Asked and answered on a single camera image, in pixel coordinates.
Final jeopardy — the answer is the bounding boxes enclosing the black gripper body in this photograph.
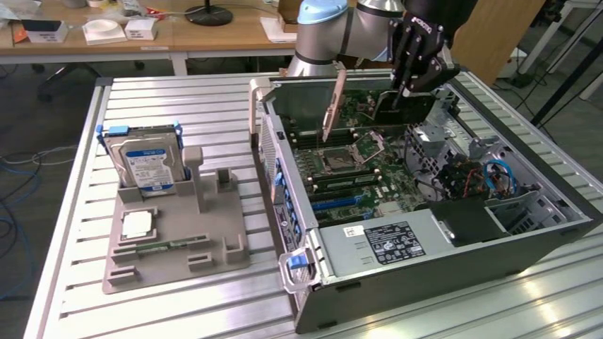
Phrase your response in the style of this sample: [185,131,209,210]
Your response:
[388,0,473,61]

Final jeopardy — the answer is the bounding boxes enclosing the graphics card with metal bracket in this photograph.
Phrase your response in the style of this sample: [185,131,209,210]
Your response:
[321,59,437,139]

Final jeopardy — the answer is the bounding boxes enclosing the wooden cabinet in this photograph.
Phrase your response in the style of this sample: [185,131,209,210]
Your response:
[441,0,548,86]

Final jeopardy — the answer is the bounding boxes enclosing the perforated metal disk cage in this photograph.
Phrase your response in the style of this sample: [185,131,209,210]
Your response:
[404,105,474,170]

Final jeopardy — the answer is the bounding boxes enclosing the metal socket cover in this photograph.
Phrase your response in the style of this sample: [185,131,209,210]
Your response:
[348,129,390,166]

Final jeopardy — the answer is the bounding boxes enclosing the black slanted pole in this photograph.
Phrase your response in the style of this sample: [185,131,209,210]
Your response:
[529,20,603,127]

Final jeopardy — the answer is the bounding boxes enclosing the white paper stack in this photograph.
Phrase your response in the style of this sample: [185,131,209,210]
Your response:
[260,16,298,44]

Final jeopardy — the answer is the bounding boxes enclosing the brown cardboard box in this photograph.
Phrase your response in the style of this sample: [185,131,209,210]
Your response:
[276,0,302,25]

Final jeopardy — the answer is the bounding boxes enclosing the CPU socket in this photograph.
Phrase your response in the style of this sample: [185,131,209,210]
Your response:
[316,145,364,174]

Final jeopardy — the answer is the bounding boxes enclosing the white desk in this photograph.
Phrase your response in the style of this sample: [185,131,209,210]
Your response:
[548,0,603,102]

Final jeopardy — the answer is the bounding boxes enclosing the RAM stick with white label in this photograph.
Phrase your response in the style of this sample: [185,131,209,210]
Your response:
[310,169,382,191]

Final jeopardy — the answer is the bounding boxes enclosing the green motherboard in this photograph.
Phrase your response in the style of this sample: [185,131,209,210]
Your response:
[280,118,428,229]

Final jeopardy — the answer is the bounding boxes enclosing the blue expansion slot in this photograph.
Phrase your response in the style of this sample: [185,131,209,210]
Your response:
[312,196,358,213]

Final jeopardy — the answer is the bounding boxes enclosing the black round lamp base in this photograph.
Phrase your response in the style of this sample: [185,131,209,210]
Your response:
[184,0,234,27]

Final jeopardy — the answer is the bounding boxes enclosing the open metal disk bay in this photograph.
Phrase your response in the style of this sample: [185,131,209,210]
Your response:
[482,183,582,238]

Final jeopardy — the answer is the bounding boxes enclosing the grey power supply unit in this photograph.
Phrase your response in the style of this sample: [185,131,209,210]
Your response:
[309,208,457,279]

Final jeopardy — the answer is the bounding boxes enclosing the plain white box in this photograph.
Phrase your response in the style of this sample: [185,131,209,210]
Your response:
[123,18,158,41]

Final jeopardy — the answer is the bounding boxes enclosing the grey packets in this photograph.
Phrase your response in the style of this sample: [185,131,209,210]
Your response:
[119,0,147,18]

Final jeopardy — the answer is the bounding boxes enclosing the black open PC case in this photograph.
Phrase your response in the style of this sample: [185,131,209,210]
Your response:
[248,66,603,335]

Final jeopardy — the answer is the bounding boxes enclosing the hard disk with blue caddy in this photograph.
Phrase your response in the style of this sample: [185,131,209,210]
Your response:
[94,119,185,198]

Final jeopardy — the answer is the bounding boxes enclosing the white box round hollow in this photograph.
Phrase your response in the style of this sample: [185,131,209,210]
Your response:
[81,19,129,46]

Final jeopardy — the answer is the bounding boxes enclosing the grey parts rack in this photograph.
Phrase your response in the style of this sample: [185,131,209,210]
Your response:
[101,146,250,296]

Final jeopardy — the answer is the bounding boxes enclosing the wooden desk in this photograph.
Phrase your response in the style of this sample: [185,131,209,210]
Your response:
[0,0,430,66]

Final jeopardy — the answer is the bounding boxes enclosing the black chair base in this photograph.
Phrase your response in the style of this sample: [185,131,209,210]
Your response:
[30,63,102,104]

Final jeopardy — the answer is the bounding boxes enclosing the silver CPU chip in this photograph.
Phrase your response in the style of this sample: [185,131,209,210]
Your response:
[119,211,155,239]

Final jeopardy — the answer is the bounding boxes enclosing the green RAM stick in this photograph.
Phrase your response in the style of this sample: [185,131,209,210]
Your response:
[133,238,208,255]

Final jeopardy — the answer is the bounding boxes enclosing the white box black lid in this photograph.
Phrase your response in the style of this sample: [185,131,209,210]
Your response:
[21,19,70,44]

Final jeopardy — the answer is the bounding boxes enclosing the clear plastic bag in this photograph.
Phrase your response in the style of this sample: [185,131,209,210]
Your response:
[0,0,42,28]

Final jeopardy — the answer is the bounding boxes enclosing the thin black wire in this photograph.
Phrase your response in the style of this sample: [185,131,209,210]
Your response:
[401,133,428,177]

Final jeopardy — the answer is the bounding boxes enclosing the red wire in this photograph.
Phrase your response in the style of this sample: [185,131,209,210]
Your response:
[462,167,485,198]

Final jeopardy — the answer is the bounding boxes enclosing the blue disk wire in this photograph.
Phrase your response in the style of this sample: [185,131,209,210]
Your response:
[482,158,520,199]

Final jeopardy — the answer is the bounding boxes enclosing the red white cable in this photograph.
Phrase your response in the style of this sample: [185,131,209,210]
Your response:
[145,6,189,18]

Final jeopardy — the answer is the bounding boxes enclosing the white floor cable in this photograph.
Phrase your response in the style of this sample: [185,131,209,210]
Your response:
[0,148,75,167]

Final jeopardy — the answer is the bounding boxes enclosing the blue floor cable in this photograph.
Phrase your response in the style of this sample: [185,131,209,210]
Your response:
[0,155,46,301]

